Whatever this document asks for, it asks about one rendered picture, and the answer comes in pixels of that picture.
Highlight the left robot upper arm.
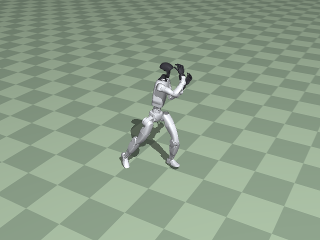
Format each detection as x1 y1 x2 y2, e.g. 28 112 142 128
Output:
167 78 175 100

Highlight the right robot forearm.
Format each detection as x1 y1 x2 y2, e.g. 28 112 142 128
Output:
173 75 186 94

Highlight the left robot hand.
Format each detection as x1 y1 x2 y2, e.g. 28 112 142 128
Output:
183 73 192 90

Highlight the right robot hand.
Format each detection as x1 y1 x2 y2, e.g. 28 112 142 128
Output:
174 64 185 80

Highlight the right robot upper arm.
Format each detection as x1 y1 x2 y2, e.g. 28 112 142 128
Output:
156 83 180 98

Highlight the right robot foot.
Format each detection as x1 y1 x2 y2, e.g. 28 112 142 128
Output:
121 152 130 168

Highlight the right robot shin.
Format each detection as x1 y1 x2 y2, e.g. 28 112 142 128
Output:
124 137 140 159

